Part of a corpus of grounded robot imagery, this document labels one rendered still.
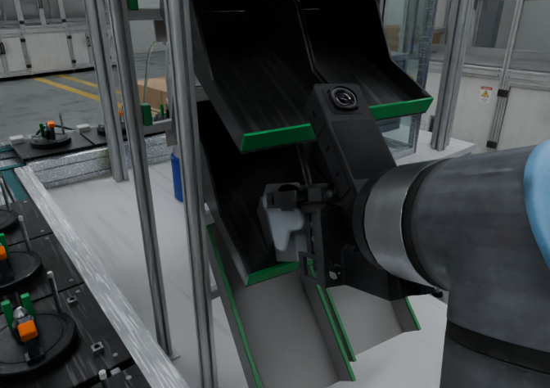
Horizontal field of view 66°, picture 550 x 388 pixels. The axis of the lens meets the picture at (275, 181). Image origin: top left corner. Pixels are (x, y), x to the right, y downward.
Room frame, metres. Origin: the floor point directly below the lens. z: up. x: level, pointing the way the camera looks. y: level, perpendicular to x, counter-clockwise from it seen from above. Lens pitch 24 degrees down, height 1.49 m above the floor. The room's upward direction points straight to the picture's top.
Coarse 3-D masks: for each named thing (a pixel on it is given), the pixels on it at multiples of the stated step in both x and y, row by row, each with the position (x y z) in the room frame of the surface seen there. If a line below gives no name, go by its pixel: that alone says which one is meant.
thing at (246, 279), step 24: (216, 120) 0.64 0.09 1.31; (216, 144) 0.59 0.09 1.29; (216, 168) 0.55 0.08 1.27; (240, 168) 0.56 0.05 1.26; (264, 168) 0.57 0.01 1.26; (288, 168) 0.56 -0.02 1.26; (216, 192) 0.46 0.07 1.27; (240, 192) 0.52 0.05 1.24; (216, 216) 0.46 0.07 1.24; (240, 216) 0.48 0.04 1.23; (240, 240) 0.44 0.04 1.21; (264, 240) 0.45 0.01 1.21; (240, 264) 0.40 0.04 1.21; (264, 264) 0.42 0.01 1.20; (288, 264) 0.40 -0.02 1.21; (312, 264) 0.43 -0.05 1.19
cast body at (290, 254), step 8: (304, 224) 0.38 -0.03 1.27; (296, 232) 0.36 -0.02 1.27; (304, 232) 0.36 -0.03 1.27; (296, 240) 0.36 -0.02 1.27; (304, 240) 0.36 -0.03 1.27; (288, 248) 0.37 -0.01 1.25; (296, 248) 0.35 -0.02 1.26; (304, 248) 0.36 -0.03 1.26; (280, 256) 0.39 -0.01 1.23; (288, 256) 0.37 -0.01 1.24; (296, 256) 0.35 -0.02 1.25
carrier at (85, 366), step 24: (72, 288) 0.66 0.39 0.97; (24, 312) 0.51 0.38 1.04; (48, 312) 0.57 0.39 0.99; (72, 312) 0.60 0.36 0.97; (96, 312) 0.60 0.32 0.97; (0, 336) 0.52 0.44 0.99; (48, 336) 0.52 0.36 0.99; (72, 336) 0.52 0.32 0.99; (96, 336) 0.54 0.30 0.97; (0, 360) 0.47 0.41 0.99; (24, 360) 0.47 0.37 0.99; (48, 360) 0.47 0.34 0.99; (72, 360) 0.49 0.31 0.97; (96, 360) 0.49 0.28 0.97; (120, 360) 0.49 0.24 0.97; (0, 384) 0.44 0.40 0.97; (24, 384) 0.44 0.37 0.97; (48, 384) 0.44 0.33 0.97; (72, 384) 0.44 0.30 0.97
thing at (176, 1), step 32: (384, 0) 0.67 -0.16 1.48; (128, 32) 0.60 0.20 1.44; (128, 64) 0.60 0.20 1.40; (192, 64) 0.47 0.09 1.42; (128, 96) 0.59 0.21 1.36; (192, 96) 0.47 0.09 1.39; (128, 128) 0.59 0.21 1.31; (192, 128) 0.47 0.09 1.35; (192, 160) 0.47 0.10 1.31; (192, 192) 0.46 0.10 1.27; (192, 224) 0.46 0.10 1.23; (192, 256) 0.46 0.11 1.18; (160, 288) 0.60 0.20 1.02; (192, 288) 0.47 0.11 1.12; (160, 320) 0.59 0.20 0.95
